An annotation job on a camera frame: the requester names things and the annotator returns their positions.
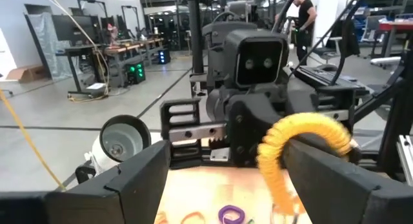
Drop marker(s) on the flat white box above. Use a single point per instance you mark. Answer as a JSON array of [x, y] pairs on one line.
[[96, 86]]

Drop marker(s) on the black desk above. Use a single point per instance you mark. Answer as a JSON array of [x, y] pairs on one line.
[[80, 49]]

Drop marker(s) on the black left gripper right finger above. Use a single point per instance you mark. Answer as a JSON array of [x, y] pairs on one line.
[[332, 198]]

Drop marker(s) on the black keyboard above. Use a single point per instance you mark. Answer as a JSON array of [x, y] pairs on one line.
[[319, 76]]

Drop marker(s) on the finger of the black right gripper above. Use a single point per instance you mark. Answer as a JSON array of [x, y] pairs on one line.
[[180, 111], [335, 101]]

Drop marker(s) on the wooden workbench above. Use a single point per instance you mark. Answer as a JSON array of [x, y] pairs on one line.
[[129, 48]]

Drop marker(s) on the white cylindrical spot lamp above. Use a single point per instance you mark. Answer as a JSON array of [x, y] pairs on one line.
[[121, 143]]

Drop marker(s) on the computer tower blue lights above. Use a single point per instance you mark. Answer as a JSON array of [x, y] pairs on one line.
[[164, 56]]

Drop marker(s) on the brown cardboard box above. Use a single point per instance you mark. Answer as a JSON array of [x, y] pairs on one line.
[[26, 74]]

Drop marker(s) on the computer tower green lights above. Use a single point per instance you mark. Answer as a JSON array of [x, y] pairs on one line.
[[135, 72]]

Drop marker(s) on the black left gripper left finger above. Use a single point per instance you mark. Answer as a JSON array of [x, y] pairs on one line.
[[129, 198]]

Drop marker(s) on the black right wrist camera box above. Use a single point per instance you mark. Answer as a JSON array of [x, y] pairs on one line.
[[258, 62]]

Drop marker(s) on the black computer monitor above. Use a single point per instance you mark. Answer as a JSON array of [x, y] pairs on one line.
[[72, 28]]

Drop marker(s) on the grey plastic sheet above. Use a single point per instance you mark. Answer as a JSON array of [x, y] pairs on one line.
[[48, 56]]

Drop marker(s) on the person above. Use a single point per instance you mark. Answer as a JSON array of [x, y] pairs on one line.
[[305, 20]]

